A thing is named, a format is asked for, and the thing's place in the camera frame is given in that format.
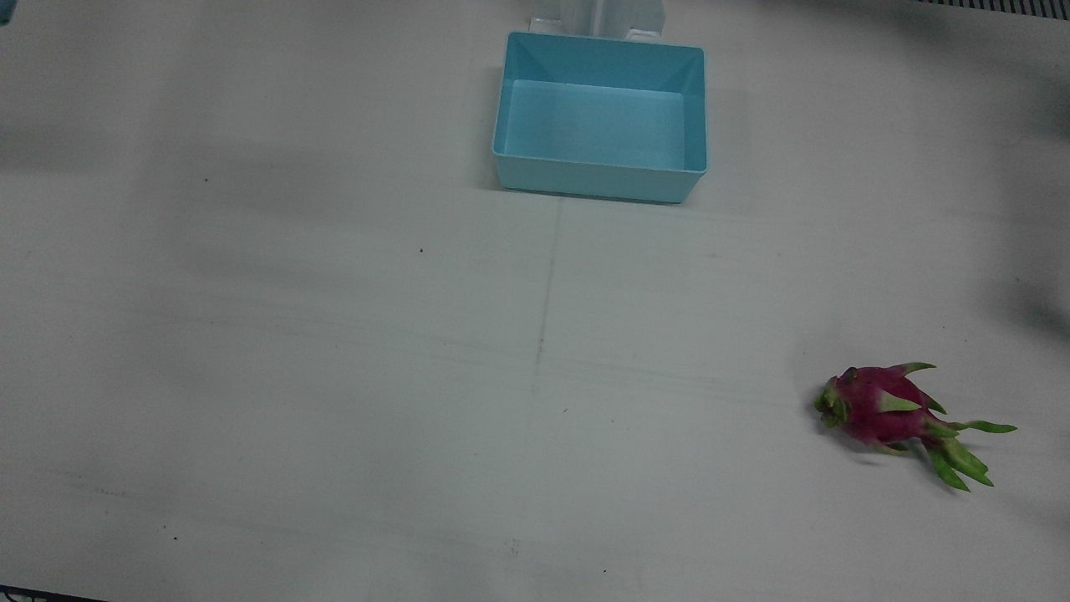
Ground pink dragon fruit green scales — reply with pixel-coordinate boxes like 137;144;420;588
814;362;1018;492

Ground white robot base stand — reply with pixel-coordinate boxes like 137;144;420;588
528;0;666;42

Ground light blue plastic bin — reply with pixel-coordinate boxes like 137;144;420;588
492;32;708;204

